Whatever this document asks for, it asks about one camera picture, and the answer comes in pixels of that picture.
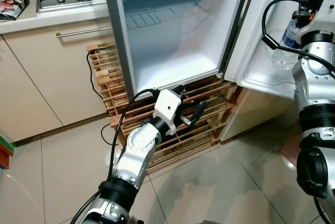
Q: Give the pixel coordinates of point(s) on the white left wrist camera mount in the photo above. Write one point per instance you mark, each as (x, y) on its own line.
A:
(166, 106)

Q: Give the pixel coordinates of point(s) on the wooden slatted rack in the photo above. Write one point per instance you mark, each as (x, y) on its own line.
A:
(209, 130)

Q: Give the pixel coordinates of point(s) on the colourful striped board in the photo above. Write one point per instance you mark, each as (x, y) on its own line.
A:
(5, 153)

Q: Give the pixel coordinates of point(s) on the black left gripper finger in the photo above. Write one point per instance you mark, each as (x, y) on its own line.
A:
(179, 89)
(200, 113)

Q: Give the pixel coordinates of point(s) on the clear plastic water bottle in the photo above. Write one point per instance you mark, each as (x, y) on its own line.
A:
(285, 56)

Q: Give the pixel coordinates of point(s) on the beige kitchen cabinet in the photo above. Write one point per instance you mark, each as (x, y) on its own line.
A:
(47, 77)

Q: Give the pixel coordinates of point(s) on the grey fridge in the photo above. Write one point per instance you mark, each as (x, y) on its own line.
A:
(167, 35)

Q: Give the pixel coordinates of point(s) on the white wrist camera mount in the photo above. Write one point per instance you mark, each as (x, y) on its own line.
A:
(166, 106)
(328, 9)

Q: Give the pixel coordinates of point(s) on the white fridge door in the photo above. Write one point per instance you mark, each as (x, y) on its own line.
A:
(256, 75)

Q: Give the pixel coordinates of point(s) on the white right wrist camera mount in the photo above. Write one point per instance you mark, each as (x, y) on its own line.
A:
(328, 9)

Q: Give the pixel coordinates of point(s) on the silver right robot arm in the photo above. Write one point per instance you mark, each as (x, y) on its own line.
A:
(314, 77)

